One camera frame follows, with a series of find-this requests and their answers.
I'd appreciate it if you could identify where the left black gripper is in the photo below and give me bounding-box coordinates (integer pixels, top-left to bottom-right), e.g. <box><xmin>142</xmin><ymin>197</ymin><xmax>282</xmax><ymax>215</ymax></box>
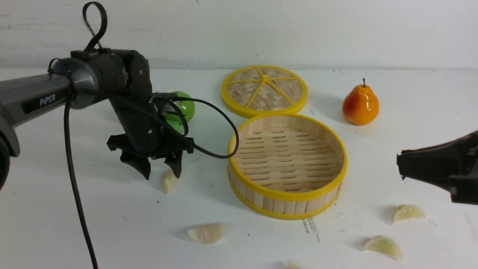
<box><xmin>106</xmin><ymin>95</ymin><xmax>194</xmax><ymax>180</ymax></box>

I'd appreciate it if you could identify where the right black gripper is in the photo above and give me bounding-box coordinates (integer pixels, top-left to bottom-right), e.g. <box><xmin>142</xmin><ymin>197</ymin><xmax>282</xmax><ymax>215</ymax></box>
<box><xmin>396</xmin><ymin>131</ymin><xmax>478</xmax><ymax>205</ymax></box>

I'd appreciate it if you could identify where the white dumpling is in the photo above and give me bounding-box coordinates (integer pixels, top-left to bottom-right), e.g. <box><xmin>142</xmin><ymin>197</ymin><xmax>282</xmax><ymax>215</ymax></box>
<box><xmin>160</xmin><ymin>168</ymin><xmax>179</xmax><ymax>195</ymax></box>
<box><xmin>187</xmin><ymin>223</ymin><xmax>223</xmax><ymax>244</ymax></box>

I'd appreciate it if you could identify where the pale green dumpling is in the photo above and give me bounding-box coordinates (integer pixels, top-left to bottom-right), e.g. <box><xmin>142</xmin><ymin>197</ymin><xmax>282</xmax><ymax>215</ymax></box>
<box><xmin>392</xmin><ymin>204</ymin><xmax>426</xmax><ymax>224</ymax></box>
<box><xmin>362</xmin><ymin>235</ymin><xmax>403</xmax><ymax>261</ymax></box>

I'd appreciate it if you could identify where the greenish dumpling bottom edge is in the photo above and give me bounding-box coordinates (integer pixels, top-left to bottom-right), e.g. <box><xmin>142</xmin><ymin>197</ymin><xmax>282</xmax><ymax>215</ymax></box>
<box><xmin>286</xmin><ymin>260</ymin><xmax>300</xmax><ymax>269</ymax></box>

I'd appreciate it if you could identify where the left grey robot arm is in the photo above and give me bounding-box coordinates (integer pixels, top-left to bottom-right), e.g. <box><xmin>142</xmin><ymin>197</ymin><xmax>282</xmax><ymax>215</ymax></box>
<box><xmin>0</xmin><ymin>49</ymin><xmax>193</xmax><ymax>185</ymax></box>

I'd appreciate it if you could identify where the woven bamboo steamer lid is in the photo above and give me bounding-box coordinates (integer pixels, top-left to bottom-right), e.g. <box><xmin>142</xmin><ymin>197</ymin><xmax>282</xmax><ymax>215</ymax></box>
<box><xmin>220</xmin><ymin>66</ymin><xmax>308</xmax><ymax>118</ymax></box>

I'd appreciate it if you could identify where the bamboo steamer tray yellow rim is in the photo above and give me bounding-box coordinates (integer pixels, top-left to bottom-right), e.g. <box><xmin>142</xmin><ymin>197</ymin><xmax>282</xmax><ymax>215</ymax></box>
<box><xmin>227</xmin><ymin>114</ymin><xmax>348</xmax><ymax>220</ymax></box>

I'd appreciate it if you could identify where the green toy watermelon ball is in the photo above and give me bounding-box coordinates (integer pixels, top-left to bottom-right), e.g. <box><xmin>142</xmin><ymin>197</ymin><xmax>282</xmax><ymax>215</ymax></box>
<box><xmin>164</xmin><ymin>91</ymin><xmax>196</xmax><ymax>136</ymax></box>

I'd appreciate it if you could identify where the orange toy pear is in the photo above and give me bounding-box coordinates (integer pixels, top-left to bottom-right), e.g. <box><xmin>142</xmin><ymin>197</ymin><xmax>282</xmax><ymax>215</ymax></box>
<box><xmin>342</xmin><ymin>78</ymin><xmax>380</xmax><ymax>126</ymax></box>

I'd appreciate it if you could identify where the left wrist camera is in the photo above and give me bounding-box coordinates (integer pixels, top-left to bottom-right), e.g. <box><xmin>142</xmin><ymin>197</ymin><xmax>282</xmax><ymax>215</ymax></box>
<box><xmin>149</xmin><ymin>92</ymin><xmax>178</xmax><ymax>110</ymax></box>

